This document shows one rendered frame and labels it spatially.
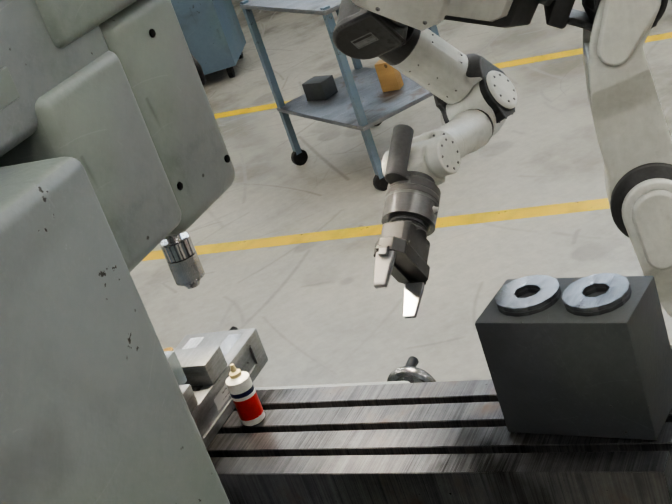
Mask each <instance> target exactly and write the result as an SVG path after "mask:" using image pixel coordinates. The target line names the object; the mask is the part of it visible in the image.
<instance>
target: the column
mask: <svg viewBox="0 0 672 504"><path fill-rule="evenodd" d="M0 504H230V502H229V500H228V497H227V495H226V493H225V491H224V488H223V486H222V484H221V481H220V479H219V477H218V474H217V472H216V470H215V468H214V465H213V463H212V461H211V458H210V456H209V454H208V451H207V449H206V447H205V445H204V442H203V440H202V438H201V435H200V433H199V431H198V428H197V426H196V424H195V422H194V419H193V417H192V415H191V412H190V410H189V408H188V405H187V403H186V401H185V399H184V396H183V394H182V392H181V389H180V387H179V385H178V382H177V380H176V378H175V376H174V373H173V371H172V369H171V366H170V364H169V362H168V359H167V357H166V355H165V353H164V350H163V348H162V346H161V343H160V341H159V339H158V336H157V334H156V332H155V330H154V327H153V325H152V323H151V320H150V318H149V316H148V313H147V311H146V309H145V307H144V304H143V302H142V300H141V297H140V295H139V293H138V290H137V288H136V286H135V284H134V281H133V279H132V277H131V274H130V272H129V270H128V267H127V265H126V263H125V261H124V258H123V256H122V254H121V251H120V249H119V247H118V244H117V242H116V240H115V238H114V235H113V233H112V231H111V228H110V226H109V224H108V221H107V219H106V217H105V215H104V212H103V210H102V208H101V205H100V203H99V201H98V198H97V196H96V194H95V192H94V189H93V187H92V185H91V182H90V180H89V178H88V175H87V173H86V171H85V169H84V167H83V165H82V164H81V162H80V161H78V160H77V159H75V158H73V157H58V158H52V159H46V160H40V161H34V162H28V163H22V164H17V165H11V166H5V167H0Z"/></svg>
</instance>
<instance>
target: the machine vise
mask: <svg viewBox="0 0 672 504"><path fill-rule="evenodd" d="M212 346H220V348H221V350H222V352H223V355H224V357H225V360H226V362H227V366H226V368H225V369H224V370H223V372H222V373H221V374H220V376H219V377H218V378H217V380H216V381H215V382H214V384H212V385H201V386H191V385H190V384H186V385H179V387H180V389H181V392H182V394H183V396H184V399H185V401H186V403H187V405H188V408H189V410H190V412H191V415H192V417H193V419H194V422H195V424H196V426H197V428H198V431H199V433H200V435H201V438H202V440H203V442H204V445H205V447H206V449H207V447H208V446H209V444H210V443H211V441H212V440H213V439H214V437H215V436H216V434H217V433H218V431H219V430H220V429H221V427H222V426H223V424H224V423H225V421H226V420H227V419H228V417H229V416H230V414H231V413H232V411H233V410H234V409H235V405H234V402H233V400H232V397H231V395H230V393H229V390H228V387H227V385H226V380H227V378H228V377H229V373H230V372H231V370H230V364H234V366H235V367H236V368H237V369H240V370H241V372H242V371H245V372H248V373H249V376H250V378H251V381H252V383H253V381H254V380H255V379H256V377H257V376H258V374H259V373H260V371H261V370H262V369H263V367H264V366H265V364H266V363H267V361H268V357H267V355H266V352H265V350H264V347H263V345H262V342H261V340H260V337H259V335H258V332H257V329H256V328H251V329H241V330H231V331H220V332H210V333H200V334H189V335H186V336H185V337H184V338H183V339H182V341H181V342H180V343H179V344H178V346H177V347H176V348H175V349H174V350H179V349H190V348H201V347H212Z"/></svg>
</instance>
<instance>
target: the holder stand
mask: <svg viewBox="0 0 672 504"><path fill-rule="evenodd" d="M475 326H476V330H477V333H478V336H479V339H480V343H481V346H482V349H483V352H484V355H485V359H486V362H487V365H488V368H489V371H490V375H491V378H492V381H493V384H494V388H495V391H496V394H497V397H498V400H499V404H500V407H501V410H502V413H503V417H504V420H505V423H506V426H507V429H508V431H509V432H515V433H533V434H551V435H568V436H586V437H604V438H621V439H639V440H657V438H658V436H659V434H660V432H661V430H662V428H663V425H664V423H665V421H666V419H667V417H668V415H669V413H670V411H671V409H672V350H671V346H670V342H669V338H668V334H667V329H666V325H665V321H664V317H663V313H662V308H661V304H660V300H659V296H658V292H657V287H656V283H655V279H654V276H622V275H619V274H614V273H601V274H593V275H590V276H587V277H572V278H553V277H551V276H549V275H531V276H525V277H522V278H519V279H507V280H506V281H505V282H504V284H503V285H502V286H501V288H500V289H499V290H498V292H497V293H496V295H495V296H494V297H493V299H492V300H491V301H490V303H489V304H488V305H487V307H486V308H485V309H484V311H483V312H482V314H481V315H480V316H479V318H478V319H477V320H476V322H475Z"/></svg>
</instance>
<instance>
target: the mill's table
mask: <svg viewBox="0 0 672 504"><path fill-rule="evenodd" d="M256 393H257V395H258V398H259V400H260V402H261V405H262V407H263V410H264V413H265V417H264V419H263V420H262V421H261V422H260V423H258V424H256V425H253V426H245V425H243V423H242V421H241V419H240V417H239V414H238V412H237V409H236V407H235V409H234V410H233V411H232V413H231V414H230V416H229V417H228V419H227V420H226V421H225V423H224V424H223V426H222V427H221V429H220V430H219V431H218V433H217V434H216V436H215V437H214V439H213V440H212V441H211V443H210V444H209V446H208V447H207V451H208V454H209V456H210V458H211V461H212V463H213V465H214V468H215V470H216V472H217V474H218V477H219V479H220V481H221V484H222V486H223V488H224V491H225V493H226V495H227V497H228V500H229V502H230V504H672V409H671V411H670V413H669V415H668V417H667V419H666V421H665V423H664V425H663V428H662V430H661V432H660V434H659V436H658V438H657V440H639V439H621V438H604V437H586V436H568V435H551V434H533V433H515V432H509V431H508V429H507V426H506V423H505V420H504V417H503V413H502V410H501V407H500V404H499V400H498V397H497V394H496V391H495V388H494V384H493V381H492V379H489V380H467V381H445V382H423V383H401V384H379V385H357V386H335V387H313V388H291V389H269V390H256Z"/></svg>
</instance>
